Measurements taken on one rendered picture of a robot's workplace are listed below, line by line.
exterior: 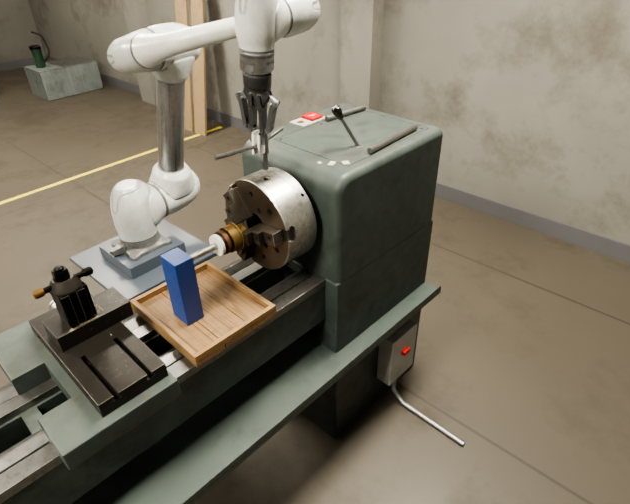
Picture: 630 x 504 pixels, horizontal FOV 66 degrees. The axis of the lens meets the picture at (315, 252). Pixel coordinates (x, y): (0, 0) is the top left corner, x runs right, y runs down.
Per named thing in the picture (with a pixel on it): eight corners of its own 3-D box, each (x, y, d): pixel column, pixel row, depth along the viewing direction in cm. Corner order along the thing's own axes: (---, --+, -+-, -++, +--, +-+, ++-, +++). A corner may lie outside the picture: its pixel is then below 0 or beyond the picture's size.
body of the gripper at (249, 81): (235, 71, 126) (236, 106, 132) (263, 78, 123) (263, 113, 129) (251, 63, 131) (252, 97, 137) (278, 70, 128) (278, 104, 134)
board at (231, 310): (208, 269, 175) (207, 260, 173) (276, 315, 154) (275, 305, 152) (132, 310, 157) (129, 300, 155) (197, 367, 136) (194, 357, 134)
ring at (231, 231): (231, 214, 155) (208, 225, 149) (250, 224, 149) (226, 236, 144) (235, 239, 160) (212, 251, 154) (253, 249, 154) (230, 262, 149)
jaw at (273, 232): (267, 217, 156) (292, 224, 148) (269, 231, 158) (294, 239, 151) (240, 230, 150) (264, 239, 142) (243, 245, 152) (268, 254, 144)
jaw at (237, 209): (254, 216, 161) (237, 184, 160) (261, 211, 157) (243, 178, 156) (227, 229, 155) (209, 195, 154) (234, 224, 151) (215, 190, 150)
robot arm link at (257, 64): (262, 55, 119) (262, 80, 122) (281, 47, 125) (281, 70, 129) (231, 48, 122) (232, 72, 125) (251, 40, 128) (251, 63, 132)
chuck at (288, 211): (247, 232, 181) (243, 155, 161) (307, 274, 164) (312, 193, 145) (227, 242, 176) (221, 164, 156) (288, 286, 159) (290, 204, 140)
